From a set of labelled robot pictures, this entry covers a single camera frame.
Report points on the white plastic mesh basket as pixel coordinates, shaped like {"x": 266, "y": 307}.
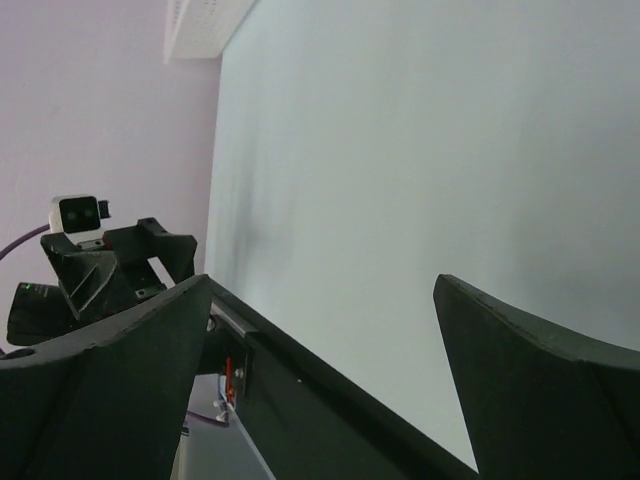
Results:
{"x": 201, "y": 29}

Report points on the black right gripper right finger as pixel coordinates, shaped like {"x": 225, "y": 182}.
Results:
{"x": 540, "y": 401}

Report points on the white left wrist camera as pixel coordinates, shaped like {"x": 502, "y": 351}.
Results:
{"x": 79, "y": 218}

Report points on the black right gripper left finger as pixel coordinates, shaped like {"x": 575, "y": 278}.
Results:
{"x": 106, "y": 401}

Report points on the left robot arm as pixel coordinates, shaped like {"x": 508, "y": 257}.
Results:
{"x": 39, "y": 312}

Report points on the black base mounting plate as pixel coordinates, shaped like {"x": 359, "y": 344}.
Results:
{"x": 306, "y": 419}

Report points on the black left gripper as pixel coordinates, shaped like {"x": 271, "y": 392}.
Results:
{"x": 97, "y": 283}

